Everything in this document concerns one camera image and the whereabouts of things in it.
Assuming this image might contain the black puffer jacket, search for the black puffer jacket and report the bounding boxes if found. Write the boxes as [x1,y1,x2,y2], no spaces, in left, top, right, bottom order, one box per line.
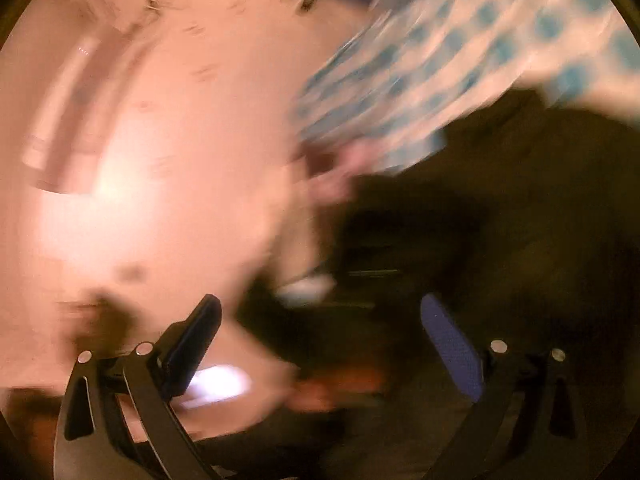
[235,87,640,480]

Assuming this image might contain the blue white checked bed cover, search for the blue white checked bed cover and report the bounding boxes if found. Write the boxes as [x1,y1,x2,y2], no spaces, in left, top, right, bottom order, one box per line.
[292,0,640,176]

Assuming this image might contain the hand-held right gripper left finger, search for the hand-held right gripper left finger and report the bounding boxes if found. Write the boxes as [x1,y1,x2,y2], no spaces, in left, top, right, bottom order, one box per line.
[52,294,223,480]

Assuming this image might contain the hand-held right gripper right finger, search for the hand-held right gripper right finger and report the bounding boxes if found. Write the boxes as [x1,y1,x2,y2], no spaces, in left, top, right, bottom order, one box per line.
[420,294,591,480]

